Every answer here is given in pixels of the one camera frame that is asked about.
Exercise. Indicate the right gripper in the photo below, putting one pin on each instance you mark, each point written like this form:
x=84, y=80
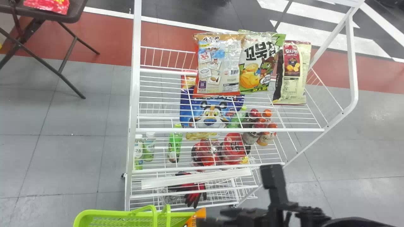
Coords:
x=249, y=220

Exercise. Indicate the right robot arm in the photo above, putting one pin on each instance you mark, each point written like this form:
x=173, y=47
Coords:
x=344, y=222

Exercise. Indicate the green basket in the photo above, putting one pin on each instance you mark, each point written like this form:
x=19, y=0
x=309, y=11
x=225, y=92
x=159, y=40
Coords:
x=126, y=219

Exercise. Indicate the red black gloves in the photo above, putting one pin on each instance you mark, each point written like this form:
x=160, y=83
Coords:
x=194, y=194

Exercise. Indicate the long white box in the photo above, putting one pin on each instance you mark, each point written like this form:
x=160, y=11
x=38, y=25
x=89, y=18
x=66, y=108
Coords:
x=195, y=179

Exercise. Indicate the red noodle cup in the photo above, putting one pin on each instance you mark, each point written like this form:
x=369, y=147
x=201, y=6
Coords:
x=205, y=154
x=234, y=149

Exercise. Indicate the brown bottle red cap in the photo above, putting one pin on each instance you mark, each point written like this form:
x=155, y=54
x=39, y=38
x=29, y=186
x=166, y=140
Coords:
x=251, y=136

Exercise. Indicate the yellow snack packet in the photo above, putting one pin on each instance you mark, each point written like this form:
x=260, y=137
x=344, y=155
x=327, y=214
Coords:
x=200, y=136

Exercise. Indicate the dark bottle red cap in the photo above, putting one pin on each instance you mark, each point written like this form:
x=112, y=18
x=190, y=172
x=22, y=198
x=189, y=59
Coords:
x=253, y=114

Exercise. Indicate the dark bottle orange cap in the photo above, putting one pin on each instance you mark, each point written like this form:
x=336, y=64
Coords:
x=267, y=113

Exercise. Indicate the blue cereal bag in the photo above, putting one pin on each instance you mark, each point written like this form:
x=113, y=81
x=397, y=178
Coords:
x=210, y=113

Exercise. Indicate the white bottle green label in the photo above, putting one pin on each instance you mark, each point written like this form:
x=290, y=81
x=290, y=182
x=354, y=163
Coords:
x=138, y=151
x=149, y=148

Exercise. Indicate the cream snack packet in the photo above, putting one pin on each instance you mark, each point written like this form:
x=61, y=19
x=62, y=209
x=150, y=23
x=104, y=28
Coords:
x=295, y=82

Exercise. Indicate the green snack packet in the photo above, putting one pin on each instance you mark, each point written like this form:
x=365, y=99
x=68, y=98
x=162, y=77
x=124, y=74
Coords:
x=257, y=69

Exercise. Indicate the orange white snack packet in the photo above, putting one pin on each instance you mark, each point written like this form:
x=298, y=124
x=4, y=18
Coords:
x=217, y=63

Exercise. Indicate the dark folding side table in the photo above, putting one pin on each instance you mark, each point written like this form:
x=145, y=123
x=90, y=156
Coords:
x=72, y=12

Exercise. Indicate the red snack packet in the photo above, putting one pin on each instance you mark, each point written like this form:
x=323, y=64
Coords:
x=47, y=5

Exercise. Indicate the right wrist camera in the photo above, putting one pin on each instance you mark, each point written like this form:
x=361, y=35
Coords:
x=273, y=178

